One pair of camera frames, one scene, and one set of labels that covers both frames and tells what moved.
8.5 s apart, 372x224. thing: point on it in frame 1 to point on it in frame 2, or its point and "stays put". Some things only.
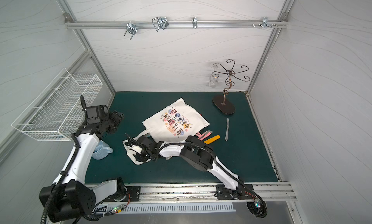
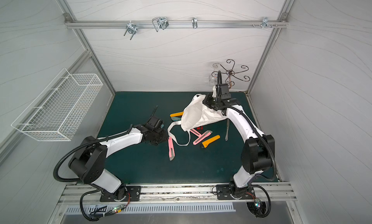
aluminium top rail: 175,24 stays put
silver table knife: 228,123 stays put
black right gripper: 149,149 to 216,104
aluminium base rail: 262,192 stays put
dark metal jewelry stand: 218,102 stays put
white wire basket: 55,113 stays put
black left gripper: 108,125 to 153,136
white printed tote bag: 174,123 to 195,115
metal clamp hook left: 131,28 stays put
